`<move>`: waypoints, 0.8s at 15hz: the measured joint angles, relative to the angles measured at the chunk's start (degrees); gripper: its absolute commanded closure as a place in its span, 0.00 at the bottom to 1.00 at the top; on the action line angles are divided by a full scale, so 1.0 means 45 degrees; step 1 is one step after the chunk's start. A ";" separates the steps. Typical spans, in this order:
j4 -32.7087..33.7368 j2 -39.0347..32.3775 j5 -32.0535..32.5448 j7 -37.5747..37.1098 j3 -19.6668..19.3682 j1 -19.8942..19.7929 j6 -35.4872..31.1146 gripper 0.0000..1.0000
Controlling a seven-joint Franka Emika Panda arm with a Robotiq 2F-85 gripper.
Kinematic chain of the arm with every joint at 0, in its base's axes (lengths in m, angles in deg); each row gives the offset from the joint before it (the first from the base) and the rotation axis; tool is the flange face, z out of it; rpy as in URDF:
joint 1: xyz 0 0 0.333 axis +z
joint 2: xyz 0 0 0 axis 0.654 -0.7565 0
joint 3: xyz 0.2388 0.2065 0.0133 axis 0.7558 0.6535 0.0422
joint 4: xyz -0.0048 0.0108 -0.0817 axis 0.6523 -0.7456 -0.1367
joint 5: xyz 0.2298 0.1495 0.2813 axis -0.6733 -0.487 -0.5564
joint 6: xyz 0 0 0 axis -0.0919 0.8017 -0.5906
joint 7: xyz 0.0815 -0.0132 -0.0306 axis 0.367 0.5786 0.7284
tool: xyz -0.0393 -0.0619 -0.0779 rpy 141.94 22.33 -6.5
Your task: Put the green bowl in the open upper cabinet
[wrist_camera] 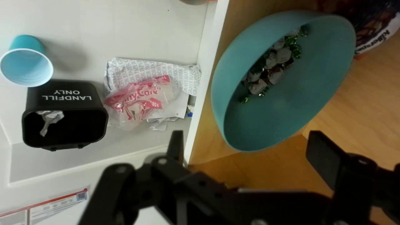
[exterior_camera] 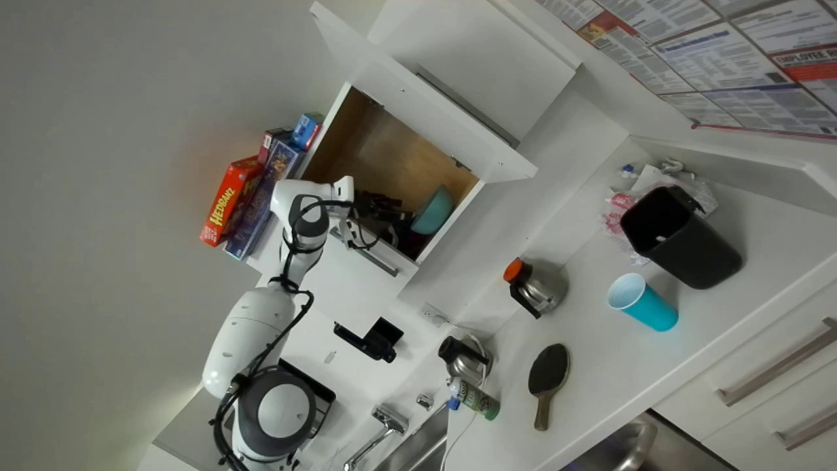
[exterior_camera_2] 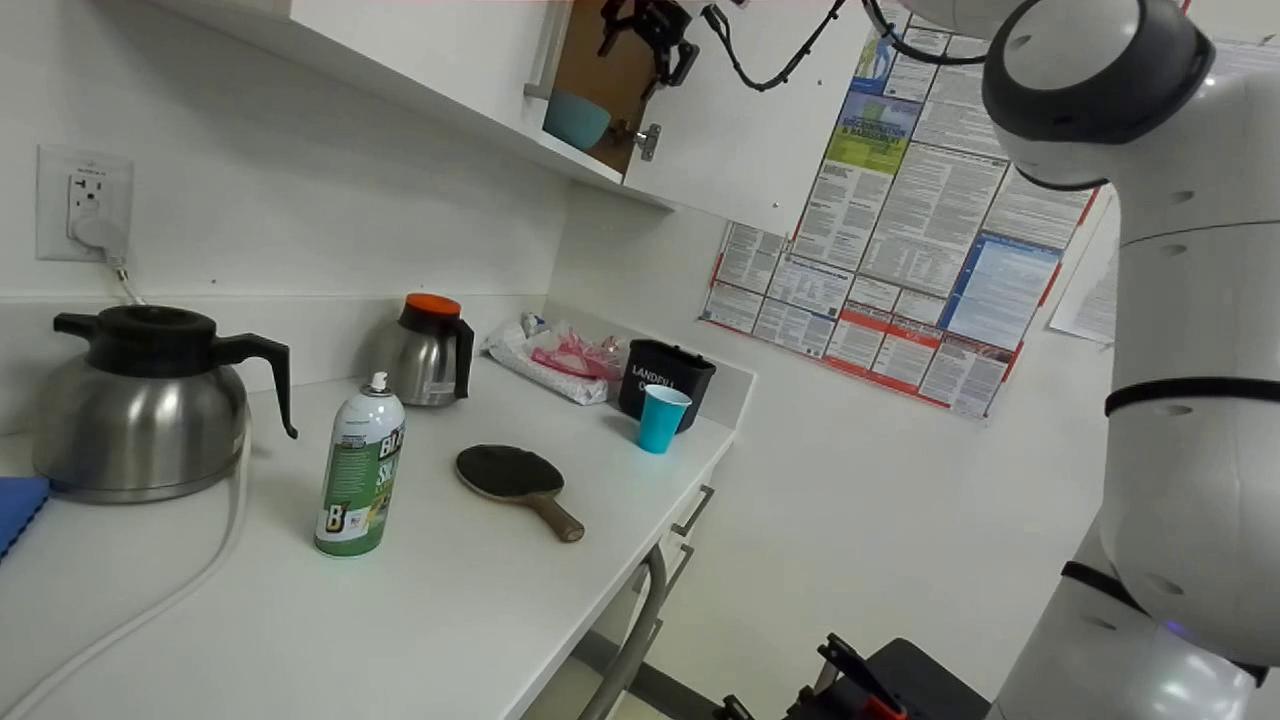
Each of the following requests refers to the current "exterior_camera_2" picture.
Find blue flat object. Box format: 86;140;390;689
0;474;56;561

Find blue plastic cup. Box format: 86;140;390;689
634;378;696;461

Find white wall outlet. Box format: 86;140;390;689
37;148;136;267

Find green spray can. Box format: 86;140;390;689
311;367;407;561

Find grey curved pipe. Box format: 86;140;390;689
575;540;671;720

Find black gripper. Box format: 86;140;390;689
596;0;704;90

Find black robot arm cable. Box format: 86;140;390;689
860;0;998;73

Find steel carafe black lid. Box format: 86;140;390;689
34;305;299;509

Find white printed paper sheet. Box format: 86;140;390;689
1043;195;1124;350

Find silver drawer handle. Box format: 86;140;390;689
671;479;719;540
662;540;696;591

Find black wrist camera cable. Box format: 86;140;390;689
696;0;857;95

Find silver cabinet door handle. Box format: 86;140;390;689
522;0;575;104

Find steel carafe orange lid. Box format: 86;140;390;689
360;292;482;411

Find large red-bordered notice poster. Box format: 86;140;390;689
700;21;1104;422

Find white power cable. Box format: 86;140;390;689
0;195;258;720

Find black and red equipment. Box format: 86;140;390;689
785;633;993;720

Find white wall cabinet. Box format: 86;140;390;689
145;0;678;213

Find black ping-pong paddle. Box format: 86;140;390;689
453;440;589;547

